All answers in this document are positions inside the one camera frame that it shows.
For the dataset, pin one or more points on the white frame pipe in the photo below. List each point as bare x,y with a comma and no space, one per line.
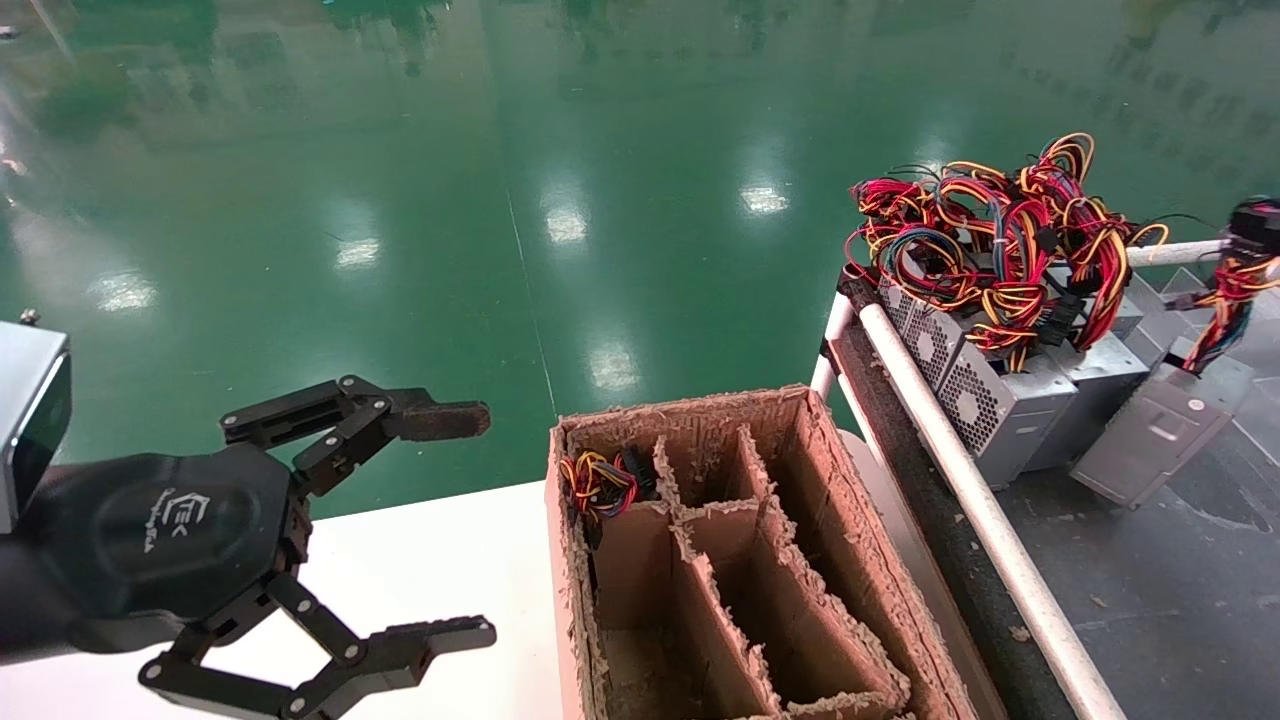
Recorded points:
830,345
1180,253
960,470

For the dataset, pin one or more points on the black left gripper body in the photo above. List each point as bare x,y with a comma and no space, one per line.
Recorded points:
170,540

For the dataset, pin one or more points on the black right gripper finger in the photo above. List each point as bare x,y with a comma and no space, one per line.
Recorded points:
1262,214
1260,245

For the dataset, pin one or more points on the worn cardboard divider box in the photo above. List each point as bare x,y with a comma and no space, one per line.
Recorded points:
650,600

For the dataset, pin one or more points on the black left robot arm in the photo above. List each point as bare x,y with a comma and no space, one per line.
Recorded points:
18,600

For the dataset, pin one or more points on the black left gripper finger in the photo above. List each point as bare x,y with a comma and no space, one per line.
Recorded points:
400,650
350,415

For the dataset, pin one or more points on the black pipe connector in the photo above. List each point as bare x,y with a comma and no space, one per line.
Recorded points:
857,288

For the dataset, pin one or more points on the grey metal power supply unit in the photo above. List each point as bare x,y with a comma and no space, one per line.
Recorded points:
903,308
1090,400
1160,430
1010,420
940,342
598,485

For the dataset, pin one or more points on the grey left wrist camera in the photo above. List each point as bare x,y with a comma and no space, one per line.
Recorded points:
30,410

